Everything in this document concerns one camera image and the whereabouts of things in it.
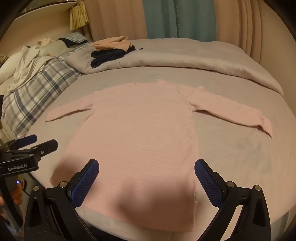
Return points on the small plaid pillow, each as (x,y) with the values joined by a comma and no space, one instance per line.
(75,37)

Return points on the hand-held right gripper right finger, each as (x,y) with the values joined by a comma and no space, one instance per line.
(208,183)

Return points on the large plaid pillow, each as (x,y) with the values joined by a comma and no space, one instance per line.
(34,92)

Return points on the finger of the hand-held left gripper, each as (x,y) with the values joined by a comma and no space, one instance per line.
(27,138)
(47,146)

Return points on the grey duvet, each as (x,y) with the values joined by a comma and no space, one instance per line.
(173,58)

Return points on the teal curtain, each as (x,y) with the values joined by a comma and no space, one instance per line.
(180,18)

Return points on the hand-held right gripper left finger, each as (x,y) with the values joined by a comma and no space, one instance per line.
(85,183)

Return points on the pink knit sweater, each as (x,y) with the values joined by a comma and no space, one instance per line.
(138,139)

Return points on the beige headboard shelf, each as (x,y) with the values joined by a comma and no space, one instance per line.
(34,27)

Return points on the person's left hand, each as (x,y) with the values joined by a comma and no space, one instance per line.
(17,195)

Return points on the white pillow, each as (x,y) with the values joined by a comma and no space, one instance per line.
(4,70)

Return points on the bed with grey sheet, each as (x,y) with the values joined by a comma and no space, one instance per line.
(231,150)

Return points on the peach folded garment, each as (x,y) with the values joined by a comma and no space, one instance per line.
(111,42)

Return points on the yellow fringed cloth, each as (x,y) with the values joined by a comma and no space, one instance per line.
(78,16)

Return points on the white garment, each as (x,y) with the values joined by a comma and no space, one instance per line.
(25,67)

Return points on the beige curtain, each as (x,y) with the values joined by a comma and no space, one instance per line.
(115,18)
(238,27)

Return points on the dark navy garment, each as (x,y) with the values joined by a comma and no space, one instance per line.
(106,56)

